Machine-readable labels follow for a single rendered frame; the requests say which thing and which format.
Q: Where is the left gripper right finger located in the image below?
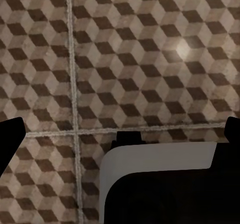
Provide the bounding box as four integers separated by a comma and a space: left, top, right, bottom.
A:
224, 116, 240, 157

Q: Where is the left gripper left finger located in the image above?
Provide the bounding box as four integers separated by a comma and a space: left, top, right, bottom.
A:
0, 117, 26, 176

